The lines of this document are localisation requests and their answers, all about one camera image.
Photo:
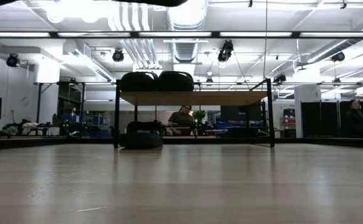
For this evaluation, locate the black rubber slide sandal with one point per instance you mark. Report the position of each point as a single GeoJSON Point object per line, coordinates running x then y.
{"type": "Point", "coordinates": [139, 82]}
{"type": "Point", "coordinates": [175, 81]}
{"type": "Point", "coordinates": [144, 138]}

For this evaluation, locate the person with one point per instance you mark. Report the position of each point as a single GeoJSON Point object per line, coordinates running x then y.
{"type": "Point", "coordinates": [355, 119]}
{"type": "Point", "coordinates": [181, 119]}

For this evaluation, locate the small green background plant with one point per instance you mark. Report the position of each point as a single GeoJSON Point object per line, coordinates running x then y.
{"type": "Point", "coordinates": [199, 115]}

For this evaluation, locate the black ceiling spotlight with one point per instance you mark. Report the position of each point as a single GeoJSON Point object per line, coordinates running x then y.
{"type": "Point", "coordinates": [12, 60]}
{"type": "Point", "coordinates": [337, 56]}
{"type": "Point", "coordinates": [118, 55]}
{"type": "Point", "coordinates": [225, 51]}
{"type": "Point", "coordinates": [280, 77]}

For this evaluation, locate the long ceiling light strip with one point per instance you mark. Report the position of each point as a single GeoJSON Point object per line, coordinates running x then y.
{"type": "Point", "coordinates": [175, 34]}

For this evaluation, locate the red box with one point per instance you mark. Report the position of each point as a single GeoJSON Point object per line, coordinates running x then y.
{"type": "Point", "coordinates": [288, 121]}

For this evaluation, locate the black partition panel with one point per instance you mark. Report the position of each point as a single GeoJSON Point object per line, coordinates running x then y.
{"type": "Point", "coordinates": [312, 119]}

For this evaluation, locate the wooden shelf black metal frame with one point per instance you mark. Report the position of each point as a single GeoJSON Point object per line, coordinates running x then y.
{"type": "Point", "coordinates": [193, 98]}

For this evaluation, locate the silver ventilation duct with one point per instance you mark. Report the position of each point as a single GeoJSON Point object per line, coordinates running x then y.
{"type": "Point", "coordinates": [185, 18]}

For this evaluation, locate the black aluminium rig frame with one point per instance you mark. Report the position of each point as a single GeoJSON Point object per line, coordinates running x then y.
{"type": "Point", "coordinates": [44, 143]}

